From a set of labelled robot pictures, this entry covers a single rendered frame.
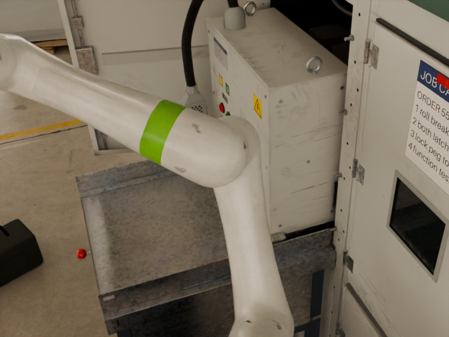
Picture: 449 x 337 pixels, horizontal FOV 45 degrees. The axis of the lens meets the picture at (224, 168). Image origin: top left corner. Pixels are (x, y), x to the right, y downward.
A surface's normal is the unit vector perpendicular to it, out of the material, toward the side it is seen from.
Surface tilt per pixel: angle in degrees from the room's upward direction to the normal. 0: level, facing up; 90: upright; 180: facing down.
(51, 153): 0
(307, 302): 90
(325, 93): 90
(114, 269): 0
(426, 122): 90
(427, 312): 90
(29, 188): 0
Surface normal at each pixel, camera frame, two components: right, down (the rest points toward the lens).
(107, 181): 0.32, 0.55
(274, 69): -0.06, -0.80
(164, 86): 0.06, 0.59
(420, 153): -0.95, 0.23
